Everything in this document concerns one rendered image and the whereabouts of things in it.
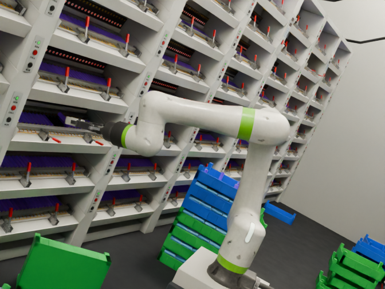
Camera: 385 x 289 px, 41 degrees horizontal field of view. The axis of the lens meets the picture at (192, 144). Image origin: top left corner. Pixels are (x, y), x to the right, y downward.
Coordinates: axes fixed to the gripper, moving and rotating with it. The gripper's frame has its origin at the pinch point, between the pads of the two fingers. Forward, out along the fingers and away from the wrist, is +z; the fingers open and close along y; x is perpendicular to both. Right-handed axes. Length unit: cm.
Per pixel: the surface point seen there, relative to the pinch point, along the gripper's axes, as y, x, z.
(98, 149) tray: -21.4, 10.4, 2.0
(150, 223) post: -102, 54, 14
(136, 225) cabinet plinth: -93, 55, 19
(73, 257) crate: 3, 49, -16
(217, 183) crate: -82, 18, -30
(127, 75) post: -29.1, -23.3, 1.1
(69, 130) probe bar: -2.5, 4.0, 4.0
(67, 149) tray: -1.6, 11.5, 1.8
